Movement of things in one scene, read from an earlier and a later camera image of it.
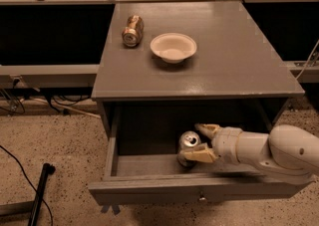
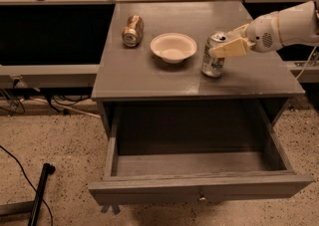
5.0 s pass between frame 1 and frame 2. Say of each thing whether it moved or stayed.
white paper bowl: stayed
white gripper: moved
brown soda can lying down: stayed
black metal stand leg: stayed
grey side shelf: stayed
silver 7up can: moved
